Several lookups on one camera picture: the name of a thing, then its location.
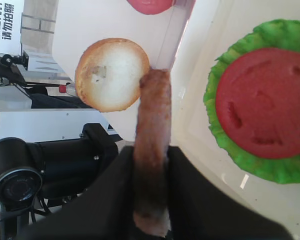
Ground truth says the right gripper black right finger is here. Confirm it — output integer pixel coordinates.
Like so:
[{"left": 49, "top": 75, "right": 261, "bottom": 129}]
[{"left": 167, "top": 146, "right": 293, "bottom": 240}]

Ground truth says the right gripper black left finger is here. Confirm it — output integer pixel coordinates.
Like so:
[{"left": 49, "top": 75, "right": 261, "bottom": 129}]
[{"left": 17, "top": 146, "right": 149, "bottom": 240}]

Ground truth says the brown meat patty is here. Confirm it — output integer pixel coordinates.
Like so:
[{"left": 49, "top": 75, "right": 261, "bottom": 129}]
[{"left": 133, "top": 69, "right": 172, "bottom": 237}]

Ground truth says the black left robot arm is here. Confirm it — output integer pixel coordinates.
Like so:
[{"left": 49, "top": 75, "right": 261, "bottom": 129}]
[{"left": 0, "top": 123, "right": 119, "bottom": 240}]

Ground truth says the upright bread slice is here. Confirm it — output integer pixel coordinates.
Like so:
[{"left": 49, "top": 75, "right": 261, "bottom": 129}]
[{"left": 74, "top": 38, "right": 150, "bottom": 113}]

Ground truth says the green lettuce leaf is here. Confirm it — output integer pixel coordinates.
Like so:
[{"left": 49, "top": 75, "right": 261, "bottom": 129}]
[{"left": 203, "top": 19, "right": 300, "bottom": 185}]

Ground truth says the upright red tomato slice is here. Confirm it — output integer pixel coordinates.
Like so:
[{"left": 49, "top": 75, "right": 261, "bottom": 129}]
[{"left": 127, "top": 0, "right": 176, "bottom": 15}]

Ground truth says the red capped bottle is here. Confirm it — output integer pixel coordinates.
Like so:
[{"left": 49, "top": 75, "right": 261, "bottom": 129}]
[{"left": 58, "top": 83, "right": 78, "bottom": 97}]

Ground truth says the clear acrylic food rack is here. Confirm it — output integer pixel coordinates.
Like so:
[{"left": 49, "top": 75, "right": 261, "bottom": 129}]
[{"left": 151, "top": 0, "right": 196, "bottom": 69}]

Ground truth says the white plastic tray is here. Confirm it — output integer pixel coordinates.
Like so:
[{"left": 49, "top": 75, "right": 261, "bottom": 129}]
[{"left": 172, "top": 0, "right": 300, "bottom": 237}]

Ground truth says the white sign chinese text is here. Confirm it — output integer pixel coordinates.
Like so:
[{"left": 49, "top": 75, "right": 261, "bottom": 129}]
[{"left": 0, "top": 0, "right": 25, "bottom": 55}]

